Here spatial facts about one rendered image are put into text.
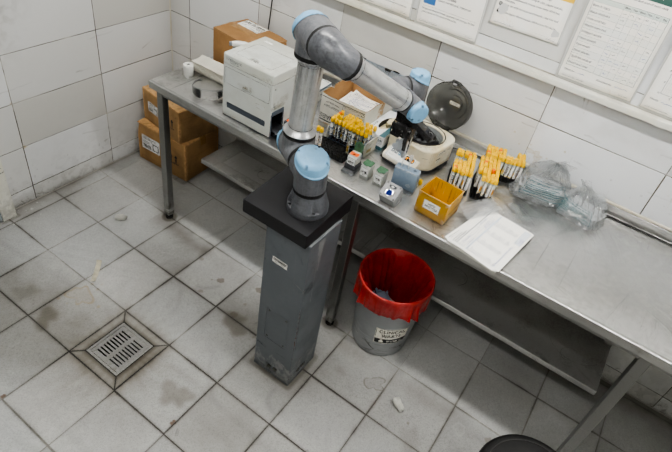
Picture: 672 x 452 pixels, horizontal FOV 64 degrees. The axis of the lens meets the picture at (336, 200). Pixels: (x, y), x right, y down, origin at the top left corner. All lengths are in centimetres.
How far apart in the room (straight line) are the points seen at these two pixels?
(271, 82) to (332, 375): 135
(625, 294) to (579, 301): 20
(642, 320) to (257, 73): 169
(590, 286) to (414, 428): 99
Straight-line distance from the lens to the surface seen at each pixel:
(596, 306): 208
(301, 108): 178
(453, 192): 216
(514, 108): 247
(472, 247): 203
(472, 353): 289
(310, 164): 175
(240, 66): 233
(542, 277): 207
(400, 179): 218
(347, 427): 250
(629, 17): 226
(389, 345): 264
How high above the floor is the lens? 217
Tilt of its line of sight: 39 degrees down
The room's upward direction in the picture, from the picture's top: 11 degrees clockwise
